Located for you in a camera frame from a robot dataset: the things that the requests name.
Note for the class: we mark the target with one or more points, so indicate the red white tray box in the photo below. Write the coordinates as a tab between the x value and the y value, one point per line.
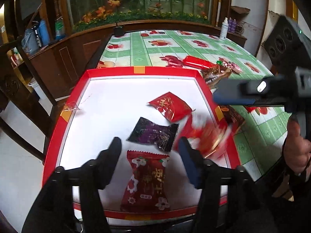
149	109

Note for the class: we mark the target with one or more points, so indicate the black purple snack packet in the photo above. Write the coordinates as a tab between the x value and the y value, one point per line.
148	133

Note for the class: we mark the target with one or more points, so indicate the grey kettle jug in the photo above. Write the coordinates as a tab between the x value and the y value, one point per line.
29	42

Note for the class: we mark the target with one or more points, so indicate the long red snack packet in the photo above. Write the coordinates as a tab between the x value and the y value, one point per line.
205	136

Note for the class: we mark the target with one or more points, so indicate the brown gold wrapper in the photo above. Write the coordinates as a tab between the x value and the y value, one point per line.
212	76

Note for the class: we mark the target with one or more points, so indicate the white spray bottle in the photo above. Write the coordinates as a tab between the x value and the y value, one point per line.
224	29

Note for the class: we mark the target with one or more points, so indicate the red snack packet gold text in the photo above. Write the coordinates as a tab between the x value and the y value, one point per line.
171	107

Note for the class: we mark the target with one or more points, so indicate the red jujube snack packet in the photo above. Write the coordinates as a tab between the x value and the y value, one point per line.
145	189

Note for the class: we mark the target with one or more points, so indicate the right human hand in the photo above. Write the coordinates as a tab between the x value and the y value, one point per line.
296	149

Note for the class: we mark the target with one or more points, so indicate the small black device on table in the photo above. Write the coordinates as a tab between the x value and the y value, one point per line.
118	31

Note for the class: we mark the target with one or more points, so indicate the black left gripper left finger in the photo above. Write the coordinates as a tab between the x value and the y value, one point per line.
106	163

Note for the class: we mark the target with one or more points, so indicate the dark brown chocolate bar packet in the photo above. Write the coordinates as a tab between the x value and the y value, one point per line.
232	117

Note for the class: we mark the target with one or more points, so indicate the flower glass display cabinet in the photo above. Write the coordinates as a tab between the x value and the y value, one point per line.
80	15

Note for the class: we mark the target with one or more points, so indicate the red white heart candy packet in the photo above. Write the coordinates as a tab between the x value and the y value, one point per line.
231	65

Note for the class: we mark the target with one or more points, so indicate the dark wooden chair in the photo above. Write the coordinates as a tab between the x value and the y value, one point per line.
17	93

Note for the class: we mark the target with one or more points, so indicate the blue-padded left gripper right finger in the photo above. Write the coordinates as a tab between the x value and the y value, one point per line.
193	163

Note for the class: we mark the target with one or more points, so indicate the blue thermos jug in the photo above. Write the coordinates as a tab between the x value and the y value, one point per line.
43	33

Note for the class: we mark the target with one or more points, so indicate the purple bottles on shelf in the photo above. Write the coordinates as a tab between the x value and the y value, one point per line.
232	23

